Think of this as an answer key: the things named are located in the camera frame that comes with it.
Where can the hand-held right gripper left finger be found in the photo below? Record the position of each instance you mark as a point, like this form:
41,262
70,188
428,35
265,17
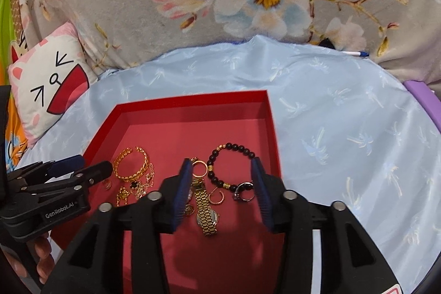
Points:
181,204

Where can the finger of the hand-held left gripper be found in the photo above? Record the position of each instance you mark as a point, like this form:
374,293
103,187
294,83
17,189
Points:
98,171
69,163

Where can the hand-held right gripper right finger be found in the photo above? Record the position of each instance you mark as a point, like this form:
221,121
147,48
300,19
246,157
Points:
263,201

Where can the gold watch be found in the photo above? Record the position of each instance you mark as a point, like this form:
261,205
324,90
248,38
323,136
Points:
204,204

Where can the gold hoop earring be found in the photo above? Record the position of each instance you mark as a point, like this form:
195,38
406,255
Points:
221,199

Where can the red jewelry box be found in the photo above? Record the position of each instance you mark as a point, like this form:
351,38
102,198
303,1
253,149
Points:
193,128

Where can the person's left hand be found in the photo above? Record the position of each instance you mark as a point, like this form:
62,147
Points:
43,256

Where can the cartoon face pillow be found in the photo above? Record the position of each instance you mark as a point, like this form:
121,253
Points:
44,73

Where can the light blue palm-print cloth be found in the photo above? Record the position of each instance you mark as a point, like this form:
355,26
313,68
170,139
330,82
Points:
344,142

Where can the orange and green cartoon sheet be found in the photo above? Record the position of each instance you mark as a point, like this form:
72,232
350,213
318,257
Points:
8,39

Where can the white and blue pen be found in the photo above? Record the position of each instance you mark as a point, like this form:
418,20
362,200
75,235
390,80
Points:
355,53

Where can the purple mat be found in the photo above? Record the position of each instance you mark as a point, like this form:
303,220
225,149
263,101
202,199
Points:
423,94

